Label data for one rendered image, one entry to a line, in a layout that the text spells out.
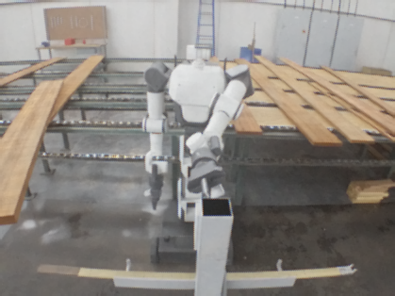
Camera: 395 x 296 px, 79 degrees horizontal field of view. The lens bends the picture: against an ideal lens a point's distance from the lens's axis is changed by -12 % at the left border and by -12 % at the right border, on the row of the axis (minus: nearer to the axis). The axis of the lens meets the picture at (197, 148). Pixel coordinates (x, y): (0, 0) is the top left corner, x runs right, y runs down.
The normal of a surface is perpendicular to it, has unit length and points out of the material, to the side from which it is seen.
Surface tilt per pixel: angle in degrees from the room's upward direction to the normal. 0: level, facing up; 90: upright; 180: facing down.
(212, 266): 90
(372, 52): 89
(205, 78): 47
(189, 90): 93
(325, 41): 90
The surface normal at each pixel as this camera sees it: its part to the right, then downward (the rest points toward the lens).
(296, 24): 0.02, 0.46
